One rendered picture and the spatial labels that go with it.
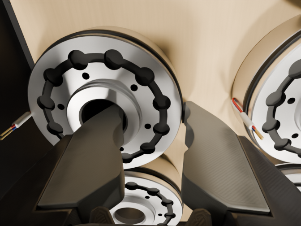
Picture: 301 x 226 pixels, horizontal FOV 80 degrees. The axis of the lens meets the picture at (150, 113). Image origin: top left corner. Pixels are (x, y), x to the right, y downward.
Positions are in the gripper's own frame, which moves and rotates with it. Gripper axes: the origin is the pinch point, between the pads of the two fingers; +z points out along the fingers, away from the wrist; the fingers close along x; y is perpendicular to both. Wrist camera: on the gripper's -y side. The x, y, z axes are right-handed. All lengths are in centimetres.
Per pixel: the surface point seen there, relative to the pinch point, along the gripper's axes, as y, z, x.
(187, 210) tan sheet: 15.8, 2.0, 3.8
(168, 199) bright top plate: 9.5, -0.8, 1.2
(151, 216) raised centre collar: 10.8, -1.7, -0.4
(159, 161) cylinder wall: 6.7, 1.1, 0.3
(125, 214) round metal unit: 12.3, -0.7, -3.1
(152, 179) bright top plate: 6.5, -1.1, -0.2
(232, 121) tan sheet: 2.7, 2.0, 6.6
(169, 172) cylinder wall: 7.5, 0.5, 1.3
